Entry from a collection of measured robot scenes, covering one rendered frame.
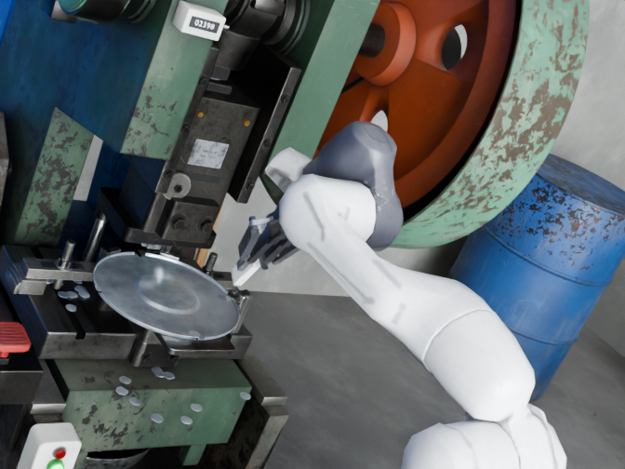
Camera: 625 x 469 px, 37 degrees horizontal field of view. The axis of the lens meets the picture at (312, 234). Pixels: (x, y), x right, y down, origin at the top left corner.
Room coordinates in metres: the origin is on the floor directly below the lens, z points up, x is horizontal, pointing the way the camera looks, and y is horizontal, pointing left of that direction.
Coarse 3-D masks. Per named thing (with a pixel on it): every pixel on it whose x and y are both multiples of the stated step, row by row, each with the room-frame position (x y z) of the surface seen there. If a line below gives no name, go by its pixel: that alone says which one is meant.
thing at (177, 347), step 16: (128, 320) 1.57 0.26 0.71; (144, 336) 1.52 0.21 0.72; (160, 336) 1.44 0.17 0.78; (224, 336) 1.53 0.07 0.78; (144, 352) 1.52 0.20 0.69; (160, 352) 1.55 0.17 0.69; (176, 352) 1.42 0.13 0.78; (192, 352) 1.44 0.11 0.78; (208, 352) 1.46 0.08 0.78; (224, 352) 1.49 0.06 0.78
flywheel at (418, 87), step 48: (384, 0) 1.97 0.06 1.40; (432, 0) 1.87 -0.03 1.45; (480, 0) 1.78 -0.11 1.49; (384, 48) 1.87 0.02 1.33; (432, 48) 1.84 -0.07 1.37; (480, 48) 1.75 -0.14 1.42; (384, 96) 1.88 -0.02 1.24; (432, 96) 1.79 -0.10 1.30; (480, 96) 1.66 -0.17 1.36; (432, 144) 1.75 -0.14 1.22; (432, 192) 1.67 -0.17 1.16
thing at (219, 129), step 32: (224, 96) 1.65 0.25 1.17; (192, 128) 1.58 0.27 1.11; (224, 128) 1.63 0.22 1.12; (192, 160) 1.60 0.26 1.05; (224, 160) 1.64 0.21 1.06; (128, 192) 1.64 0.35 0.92; (192, 192) 1.62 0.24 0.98; (224, 192) 1.66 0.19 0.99; (160, 224) 1.58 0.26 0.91; (192, 224) 1.60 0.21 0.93
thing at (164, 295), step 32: (128, 256) 1.67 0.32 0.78; (160, 256) 1.72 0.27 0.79; (96, 288) 1.50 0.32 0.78; (128, 288) 1.55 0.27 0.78; (160, 288) 1.59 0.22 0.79; (192, 288) 1.65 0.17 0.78; (224, 288) 1.70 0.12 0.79; (160, 320) 1.49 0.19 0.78; (192, 320) 1.53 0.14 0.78; (224, 320) 1.59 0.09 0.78
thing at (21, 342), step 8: (0, 328) 1.29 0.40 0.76; (8, 328) 1.30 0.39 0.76; (16, 328) 1.31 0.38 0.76; (24, 328) 1.32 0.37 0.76; (0, 336) 1.27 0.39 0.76; (8, 336) 1.28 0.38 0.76; (16, 336) 1.29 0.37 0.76; (24, 336) 1.30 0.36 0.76; (0, 344) 1.25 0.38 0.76; (8, 344) 1.26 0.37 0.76; (16, 344) 1.27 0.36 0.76; (24, 344) 1.28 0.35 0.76; (0, 352) 1.28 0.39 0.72; (8, 352) 1.26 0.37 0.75; (16, 352) 1.27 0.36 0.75
